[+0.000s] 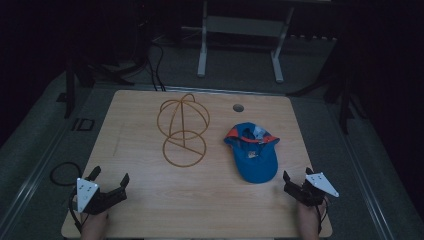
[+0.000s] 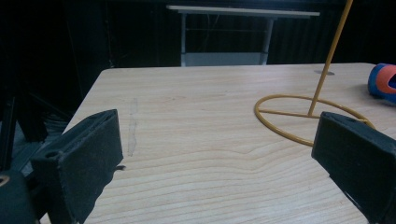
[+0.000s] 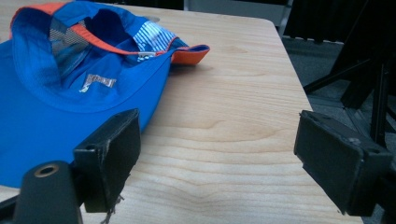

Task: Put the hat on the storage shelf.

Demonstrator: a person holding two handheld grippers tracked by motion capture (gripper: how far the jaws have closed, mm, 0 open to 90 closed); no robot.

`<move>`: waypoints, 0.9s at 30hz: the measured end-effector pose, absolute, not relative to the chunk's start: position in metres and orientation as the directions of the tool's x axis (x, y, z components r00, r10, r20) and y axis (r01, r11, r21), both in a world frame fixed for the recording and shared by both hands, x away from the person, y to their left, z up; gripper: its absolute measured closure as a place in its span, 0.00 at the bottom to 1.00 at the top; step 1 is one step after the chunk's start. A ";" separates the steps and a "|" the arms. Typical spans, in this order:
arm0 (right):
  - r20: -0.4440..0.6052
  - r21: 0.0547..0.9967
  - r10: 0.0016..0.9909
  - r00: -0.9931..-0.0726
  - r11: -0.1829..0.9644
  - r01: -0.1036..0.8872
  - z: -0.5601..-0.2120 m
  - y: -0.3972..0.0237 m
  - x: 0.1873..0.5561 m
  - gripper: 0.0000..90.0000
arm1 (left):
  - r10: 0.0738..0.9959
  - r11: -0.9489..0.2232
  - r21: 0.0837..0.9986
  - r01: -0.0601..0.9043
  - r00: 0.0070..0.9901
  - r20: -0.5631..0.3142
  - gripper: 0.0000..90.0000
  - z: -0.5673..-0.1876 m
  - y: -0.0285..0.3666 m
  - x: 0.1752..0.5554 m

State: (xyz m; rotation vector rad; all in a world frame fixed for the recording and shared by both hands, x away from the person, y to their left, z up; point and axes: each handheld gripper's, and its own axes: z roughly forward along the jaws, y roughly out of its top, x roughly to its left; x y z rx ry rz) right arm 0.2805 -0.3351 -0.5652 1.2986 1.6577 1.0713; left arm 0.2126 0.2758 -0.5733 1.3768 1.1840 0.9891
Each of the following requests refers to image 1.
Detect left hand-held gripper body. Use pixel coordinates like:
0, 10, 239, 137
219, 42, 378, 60
76, 177, 128, 215

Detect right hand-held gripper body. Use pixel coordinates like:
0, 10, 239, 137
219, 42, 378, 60
283, 171, 340, 207

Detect blue and orange cap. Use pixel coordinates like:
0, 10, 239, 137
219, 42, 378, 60
223, 121, 281, 185

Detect gold wire hat stand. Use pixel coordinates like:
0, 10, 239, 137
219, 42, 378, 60
156, 93, 211, 169

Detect person's left hand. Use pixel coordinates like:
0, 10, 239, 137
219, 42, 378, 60
80, 209, 110, 240

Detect person's right hand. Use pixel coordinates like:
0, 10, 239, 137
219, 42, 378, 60
297, 197, 329, 240

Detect black metal stand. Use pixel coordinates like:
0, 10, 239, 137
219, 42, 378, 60
285, 43, 368, 136
55, 56, 136, 120

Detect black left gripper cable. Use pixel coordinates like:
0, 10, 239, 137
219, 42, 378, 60
67, 187, 85, 234

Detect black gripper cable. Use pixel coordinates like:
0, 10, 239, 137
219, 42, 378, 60
67, 187, 85, 234
315, 197, 330, 235

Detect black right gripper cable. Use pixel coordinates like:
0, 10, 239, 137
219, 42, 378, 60
315, 197, 330, 235

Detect black cable loop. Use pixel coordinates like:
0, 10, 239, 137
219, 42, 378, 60
49, 161, 83, 187

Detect black floor bracket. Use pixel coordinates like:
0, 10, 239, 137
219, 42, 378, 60
71, 117, 96, 132

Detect black floor cables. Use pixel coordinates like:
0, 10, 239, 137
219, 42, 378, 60
145, 41, 167, 92

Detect white metal desk frame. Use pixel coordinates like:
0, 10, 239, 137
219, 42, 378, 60
181, 0, 296, 85

